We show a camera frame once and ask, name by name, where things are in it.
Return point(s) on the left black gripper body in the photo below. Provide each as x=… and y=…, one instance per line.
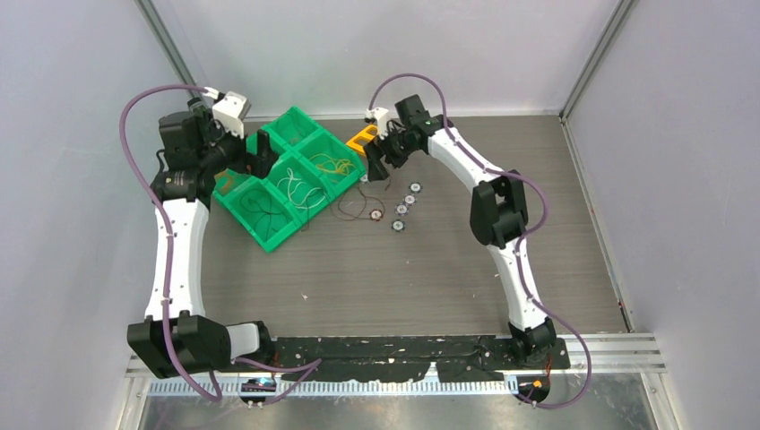
x=237, y=157

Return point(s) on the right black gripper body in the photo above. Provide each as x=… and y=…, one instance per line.
x=392, y=147

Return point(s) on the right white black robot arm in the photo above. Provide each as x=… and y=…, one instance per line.
x=498, y=215

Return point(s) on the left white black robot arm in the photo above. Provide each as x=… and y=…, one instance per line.
x=175, y=336

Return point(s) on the yellow triangular plastic piece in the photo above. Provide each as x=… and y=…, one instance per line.
x=357, y=142

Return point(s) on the poker chip red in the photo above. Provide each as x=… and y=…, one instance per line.
x=375, y=215

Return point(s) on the green compartment tray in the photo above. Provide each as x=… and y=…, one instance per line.
x=314, y=169

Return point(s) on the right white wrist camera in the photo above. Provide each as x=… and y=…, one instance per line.
x=380, y=118

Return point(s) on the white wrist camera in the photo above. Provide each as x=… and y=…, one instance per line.
x=380, y=118
x=229, y=110

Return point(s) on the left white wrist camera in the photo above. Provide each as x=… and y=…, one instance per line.
x=229, y=110

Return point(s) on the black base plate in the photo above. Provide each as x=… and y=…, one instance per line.
x=399, y=359

